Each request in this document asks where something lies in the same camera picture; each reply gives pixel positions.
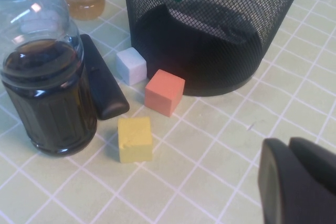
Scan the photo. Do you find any yellow cube block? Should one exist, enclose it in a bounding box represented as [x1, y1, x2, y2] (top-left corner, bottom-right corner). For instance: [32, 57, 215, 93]
[117, 116, 153, 164]

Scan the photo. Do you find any orange cube block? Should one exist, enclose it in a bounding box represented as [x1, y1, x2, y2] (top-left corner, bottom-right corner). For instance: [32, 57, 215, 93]
[144, 69, 186, 118]

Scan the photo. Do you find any black oblong case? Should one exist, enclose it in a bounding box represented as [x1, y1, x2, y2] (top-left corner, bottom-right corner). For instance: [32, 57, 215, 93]
[80, 34, 130, 121]

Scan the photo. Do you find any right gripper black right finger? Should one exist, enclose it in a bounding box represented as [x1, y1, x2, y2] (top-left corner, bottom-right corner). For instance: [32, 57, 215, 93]
[288, 136, 336, 195]

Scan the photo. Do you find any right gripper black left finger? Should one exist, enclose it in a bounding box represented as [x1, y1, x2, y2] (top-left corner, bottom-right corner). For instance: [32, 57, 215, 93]
[257, 138, 336, 224]

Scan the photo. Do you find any white cube block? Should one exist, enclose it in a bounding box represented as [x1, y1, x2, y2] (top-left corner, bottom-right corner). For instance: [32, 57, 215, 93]
[115, 47, 147, 86]

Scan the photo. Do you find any black wire mesh wastebasket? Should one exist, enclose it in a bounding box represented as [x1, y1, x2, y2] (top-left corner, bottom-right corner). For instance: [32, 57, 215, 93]
[122, 0, 310, 97]

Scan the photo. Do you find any blue-cap bottle with dark liquid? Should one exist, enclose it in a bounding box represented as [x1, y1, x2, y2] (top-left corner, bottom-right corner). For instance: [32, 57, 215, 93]
[0, 0, 98, 158]

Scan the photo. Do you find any green checkered tablecloth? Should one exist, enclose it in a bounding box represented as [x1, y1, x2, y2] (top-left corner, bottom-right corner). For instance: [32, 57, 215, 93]
[0, 0, 336, 224]

